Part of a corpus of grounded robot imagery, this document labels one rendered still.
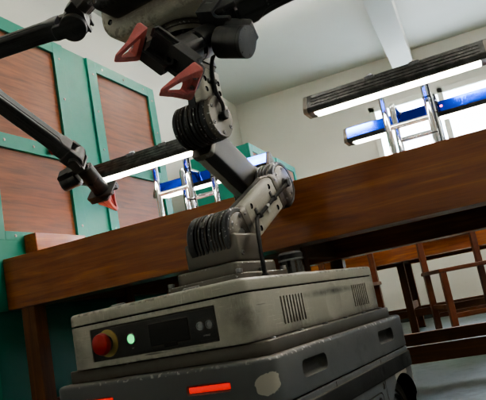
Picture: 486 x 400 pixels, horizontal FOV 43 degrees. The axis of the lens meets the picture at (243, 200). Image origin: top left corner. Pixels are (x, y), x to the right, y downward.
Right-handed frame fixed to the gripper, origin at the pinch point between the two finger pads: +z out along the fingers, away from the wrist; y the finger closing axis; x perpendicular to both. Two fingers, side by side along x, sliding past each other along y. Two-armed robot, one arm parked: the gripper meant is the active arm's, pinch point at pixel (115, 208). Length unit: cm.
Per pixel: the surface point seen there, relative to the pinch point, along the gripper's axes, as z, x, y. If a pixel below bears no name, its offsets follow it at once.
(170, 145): 0.7, -30.3, -14.6
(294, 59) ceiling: 198, -444, 44
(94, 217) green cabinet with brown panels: 30, -39, 45
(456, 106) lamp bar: 44, -64, -115
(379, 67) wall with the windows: 269, -492, -32
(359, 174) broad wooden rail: 0, 16, -89
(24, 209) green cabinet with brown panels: -3.1, -10.7, 45.4
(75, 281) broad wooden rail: 6.7, 25.1, 12.9
